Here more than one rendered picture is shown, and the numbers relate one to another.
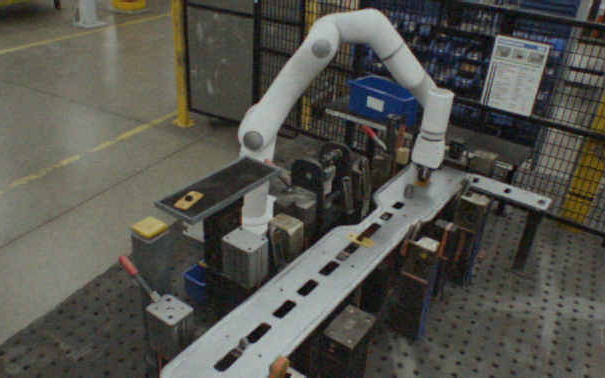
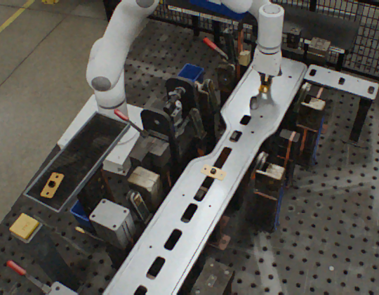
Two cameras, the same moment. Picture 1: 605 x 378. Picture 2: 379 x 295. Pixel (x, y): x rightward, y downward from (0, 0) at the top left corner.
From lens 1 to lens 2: 0.52 m
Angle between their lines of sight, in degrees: 20
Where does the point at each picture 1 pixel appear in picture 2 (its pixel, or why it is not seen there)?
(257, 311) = (133, 274)
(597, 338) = not seen: outside the picture
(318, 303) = (183, 256)
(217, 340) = not seen: outside the picture
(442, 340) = (294, 228)
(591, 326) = not seen: outside the picture
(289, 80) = (121, 25)
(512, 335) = (349, 211)
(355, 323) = (216, 278)
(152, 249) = (32, 244)
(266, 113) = (107, 57)
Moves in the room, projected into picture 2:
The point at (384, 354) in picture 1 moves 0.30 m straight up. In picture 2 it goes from (248, 252) to (251, 209)
